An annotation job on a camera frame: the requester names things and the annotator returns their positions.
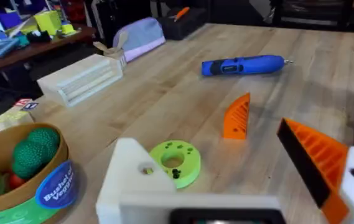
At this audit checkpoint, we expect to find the orange handled tool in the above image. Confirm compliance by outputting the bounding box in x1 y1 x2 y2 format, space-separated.
174 6 191 22

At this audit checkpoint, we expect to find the lime green box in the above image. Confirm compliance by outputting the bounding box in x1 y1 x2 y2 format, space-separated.
34 10 63 36

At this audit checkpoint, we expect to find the lilac zip bag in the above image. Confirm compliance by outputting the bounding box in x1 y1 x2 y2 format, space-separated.
112 17 167 63

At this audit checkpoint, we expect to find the white ribbed box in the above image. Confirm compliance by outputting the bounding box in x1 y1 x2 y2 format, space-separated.
36 54 124 108

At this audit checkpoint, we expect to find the brown tub with toy vegetables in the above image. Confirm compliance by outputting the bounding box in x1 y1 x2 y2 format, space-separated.
0 123 79 224

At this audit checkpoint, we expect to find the black case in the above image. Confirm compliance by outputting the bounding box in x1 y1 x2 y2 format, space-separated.
157 7 209 41

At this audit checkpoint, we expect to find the black shelf unit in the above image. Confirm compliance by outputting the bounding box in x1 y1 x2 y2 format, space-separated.
271 0 353 29

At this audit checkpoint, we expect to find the pale block with labels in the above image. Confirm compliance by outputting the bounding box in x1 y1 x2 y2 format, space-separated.
0 98 39 132

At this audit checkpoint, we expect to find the blue electric screwdriver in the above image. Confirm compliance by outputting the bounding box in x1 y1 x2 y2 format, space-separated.
201 54 294 77

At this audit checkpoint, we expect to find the green disc with holes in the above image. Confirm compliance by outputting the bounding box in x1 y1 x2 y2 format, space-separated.
149 139 202 190

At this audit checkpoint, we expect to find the white block left gripper left finger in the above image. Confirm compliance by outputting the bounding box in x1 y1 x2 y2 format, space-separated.
95 138 178 224

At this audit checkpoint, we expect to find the orange ribbed wedge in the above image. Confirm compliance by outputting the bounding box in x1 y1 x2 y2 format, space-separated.
222 92 251 141

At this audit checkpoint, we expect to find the brown wooden side table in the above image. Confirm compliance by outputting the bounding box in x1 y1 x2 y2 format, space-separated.
0 24 97 74

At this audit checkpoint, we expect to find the white orange left gripper right finger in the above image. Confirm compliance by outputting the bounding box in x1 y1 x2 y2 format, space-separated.
276 118 354 224

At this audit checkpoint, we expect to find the beige cardboard piece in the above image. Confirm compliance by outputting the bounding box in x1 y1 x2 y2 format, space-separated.
93 30 129 60

